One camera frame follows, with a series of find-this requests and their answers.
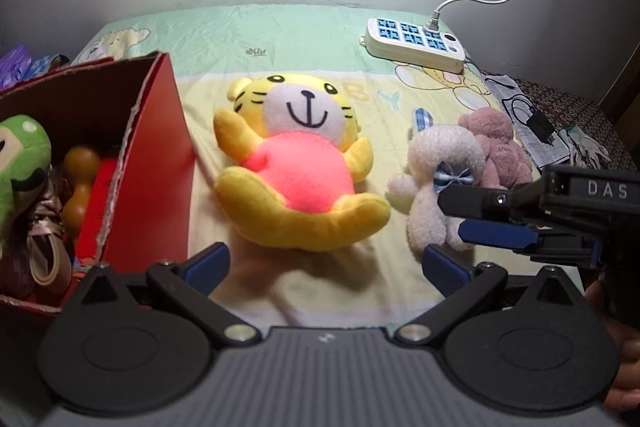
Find brown wooden furniture panel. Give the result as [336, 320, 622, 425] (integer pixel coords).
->
[597, 52, 640, 132]

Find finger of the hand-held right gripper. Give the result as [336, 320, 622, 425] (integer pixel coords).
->
[457, 219, 552, 259]
[437, 183, 547, 224]

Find brown wooden gourd toy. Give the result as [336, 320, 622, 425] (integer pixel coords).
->
[62, 146, 103, 239]

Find pink bear plush toy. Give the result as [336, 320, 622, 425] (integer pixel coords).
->
[457, 108, 535, 190]

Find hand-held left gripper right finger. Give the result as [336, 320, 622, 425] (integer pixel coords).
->
[394, 244, 576, 348]

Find red cardboard box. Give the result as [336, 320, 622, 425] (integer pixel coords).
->
[0, 52, 196, 315]

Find blue checkered cloth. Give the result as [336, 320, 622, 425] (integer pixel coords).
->
[30, 53, 71, 75]

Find pastel printed bed sheet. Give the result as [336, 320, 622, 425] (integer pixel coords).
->
[70, 4, 586, 328]

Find white bunny plush toy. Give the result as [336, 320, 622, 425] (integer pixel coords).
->
[386, 108, 488, 253]

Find black charger on paper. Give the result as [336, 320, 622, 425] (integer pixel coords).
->
[482, 74, 571, 170]

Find beige satin ribbon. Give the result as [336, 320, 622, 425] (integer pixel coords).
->
[22, 187, 73, 295]

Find purple packet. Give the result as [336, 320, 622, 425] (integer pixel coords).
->
[0, 44, 33, 90]

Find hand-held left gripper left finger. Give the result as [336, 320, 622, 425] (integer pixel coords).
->
[70, 243, 262, 348]

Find person's right hand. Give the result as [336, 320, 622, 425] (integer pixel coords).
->
[585, 282, 640, 425]

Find dark patterned cloth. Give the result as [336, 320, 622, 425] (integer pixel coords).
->
[480, 67, 640, 178]

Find white gloves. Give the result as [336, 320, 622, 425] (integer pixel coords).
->
[559, 124, 612, 168]

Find green plush toy black antennae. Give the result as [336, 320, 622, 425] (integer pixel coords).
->
[0, 114, 53, 258]

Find yellow tiger plush toy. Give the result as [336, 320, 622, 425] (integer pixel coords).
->
[212, 74, 392, 253]

